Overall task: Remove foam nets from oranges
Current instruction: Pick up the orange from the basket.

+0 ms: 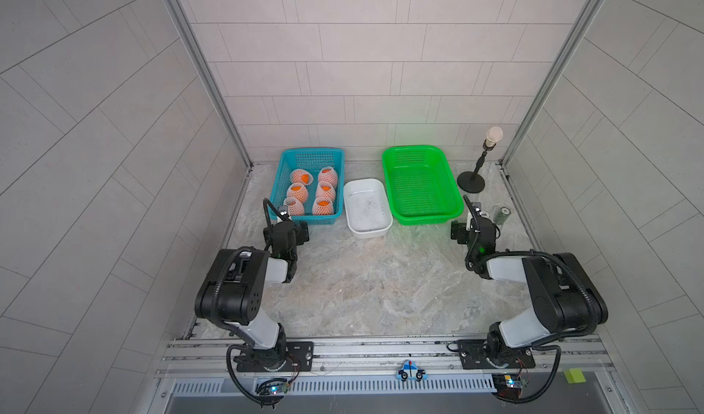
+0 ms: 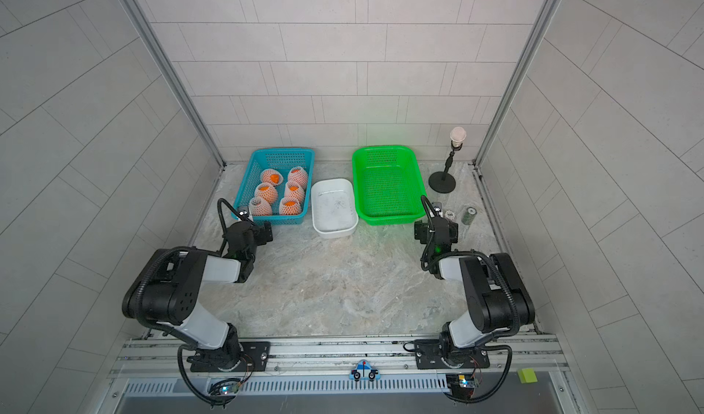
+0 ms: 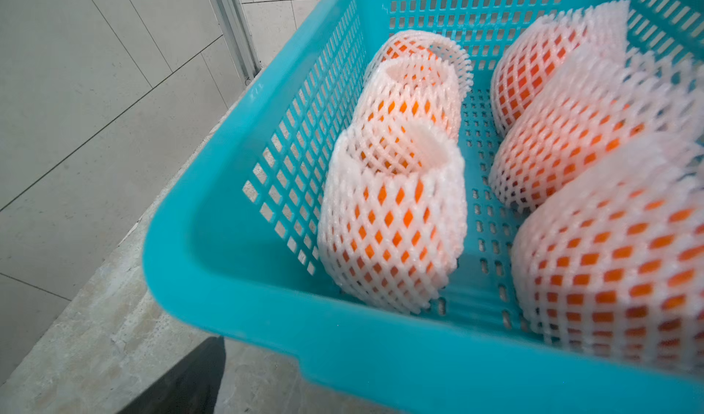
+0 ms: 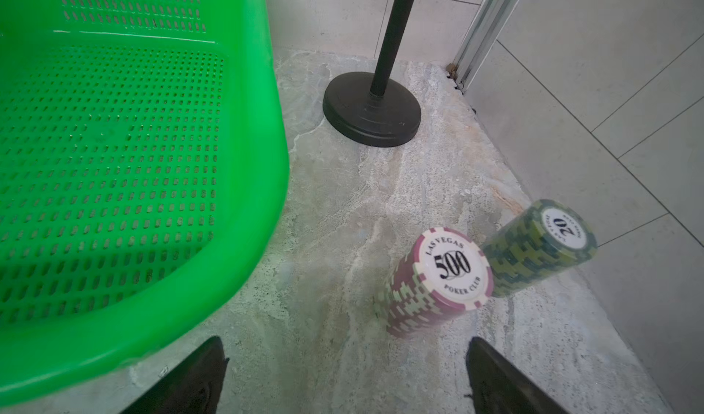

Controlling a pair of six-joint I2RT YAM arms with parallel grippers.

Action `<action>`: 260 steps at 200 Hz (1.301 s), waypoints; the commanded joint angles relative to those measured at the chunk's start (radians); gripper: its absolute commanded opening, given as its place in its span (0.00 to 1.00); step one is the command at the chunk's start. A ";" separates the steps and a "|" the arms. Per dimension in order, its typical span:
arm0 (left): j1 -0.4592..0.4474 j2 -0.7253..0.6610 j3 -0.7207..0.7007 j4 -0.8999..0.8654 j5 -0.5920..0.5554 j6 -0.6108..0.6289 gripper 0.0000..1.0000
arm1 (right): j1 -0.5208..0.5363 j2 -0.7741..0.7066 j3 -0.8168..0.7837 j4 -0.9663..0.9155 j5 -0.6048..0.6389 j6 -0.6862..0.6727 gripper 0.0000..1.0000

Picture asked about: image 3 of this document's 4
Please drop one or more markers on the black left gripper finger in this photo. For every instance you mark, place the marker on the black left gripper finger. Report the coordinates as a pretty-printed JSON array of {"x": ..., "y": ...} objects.
[{"x": 191, "y": 386}]

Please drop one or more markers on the netted orange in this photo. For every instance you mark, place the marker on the netted orange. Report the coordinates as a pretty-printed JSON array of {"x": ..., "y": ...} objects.
[
  {"x": 591, "y": 106},
  {"x": 420, "y": 75},
  {"x": 612, "y": 264},
  {"x": 394, "y": 213},
  {"x": 529, "y": 62}
]

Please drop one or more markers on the teal plastic basket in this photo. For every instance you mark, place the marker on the teal plastic basket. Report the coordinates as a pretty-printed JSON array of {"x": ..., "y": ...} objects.
[{"x": 231, "y": 249}]

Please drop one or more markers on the aluminium corner post left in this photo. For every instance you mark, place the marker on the aluminium corner post left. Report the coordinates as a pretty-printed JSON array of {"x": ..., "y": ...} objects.
[{"x": 233, "y": 23}]

